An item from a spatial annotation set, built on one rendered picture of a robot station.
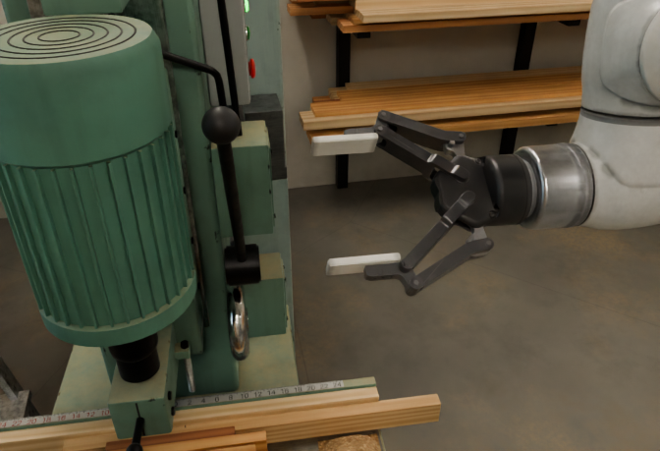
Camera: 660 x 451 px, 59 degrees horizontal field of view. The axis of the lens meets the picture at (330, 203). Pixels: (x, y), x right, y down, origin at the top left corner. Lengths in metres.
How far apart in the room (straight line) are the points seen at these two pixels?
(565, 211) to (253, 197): 0.44
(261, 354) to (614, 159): 0.78
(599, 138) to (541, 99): 2.39
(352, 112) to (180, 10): 1.97
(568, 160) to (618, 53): 0.11
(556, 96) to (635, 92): 2.46
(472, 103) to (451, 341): 1.14
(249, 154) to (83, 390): 0.59
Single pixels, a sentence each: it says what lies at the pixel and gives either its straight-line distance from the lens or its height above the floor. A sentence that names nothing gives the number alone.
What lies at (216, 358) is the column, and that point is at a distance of 1.07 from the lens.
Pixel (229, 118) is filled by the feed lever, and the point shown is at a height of 1.45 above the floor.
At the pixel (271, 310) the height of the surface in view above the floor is 1.01.
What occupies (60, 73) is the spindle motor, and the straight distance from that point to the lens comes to 0.52.
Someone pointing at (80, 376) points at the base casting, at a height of 0.80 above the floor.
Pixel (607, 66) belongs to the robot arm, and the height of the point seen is 1.47.
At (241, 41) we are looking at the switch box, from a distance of 0.87.
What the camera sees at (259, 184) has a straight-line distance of 0.84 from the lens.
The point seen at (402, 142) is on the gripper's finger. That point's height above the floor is 1.38.
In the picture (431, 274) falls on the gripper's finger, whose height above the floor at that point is 1.30.
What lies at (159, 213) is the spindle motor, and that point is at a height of 1.34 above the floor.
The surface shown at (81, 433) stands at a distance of 0.95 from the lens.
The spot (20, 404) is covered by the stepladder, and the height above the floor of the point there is 0.27.
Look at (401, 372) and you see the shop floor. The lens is 2.25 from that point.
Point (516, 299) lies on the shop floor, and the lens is 2.65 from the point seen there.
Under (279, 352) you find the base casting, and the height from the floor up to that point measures 0.80.
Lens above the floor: 1.65
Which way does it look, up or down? 32 degrees down
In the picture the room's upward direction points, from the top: straight up
